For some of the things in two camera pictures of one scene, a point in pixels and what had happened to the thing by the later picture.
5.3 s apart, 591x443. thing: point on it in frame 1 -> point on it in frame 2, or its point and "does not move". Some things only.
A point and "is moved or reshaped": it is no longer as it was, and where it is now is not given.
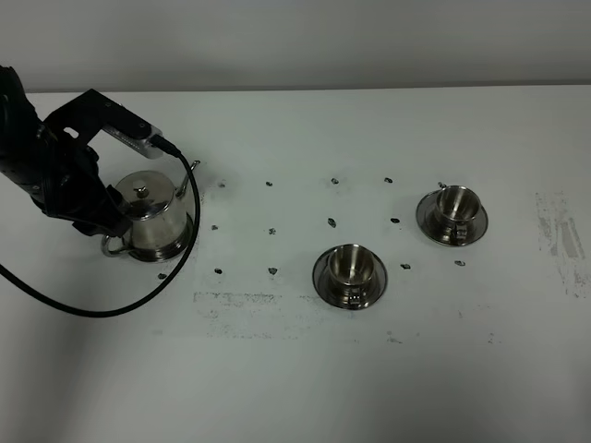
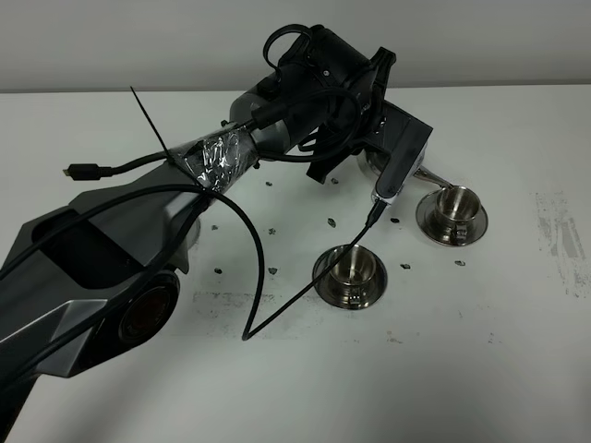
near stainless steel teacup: (351, 269) does not move
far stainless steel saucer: (427, 219) does not move
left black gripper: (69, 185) -> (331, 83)
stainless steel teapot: (160, 213) is moved or reshaped
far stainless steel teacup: (457, 207) does not move
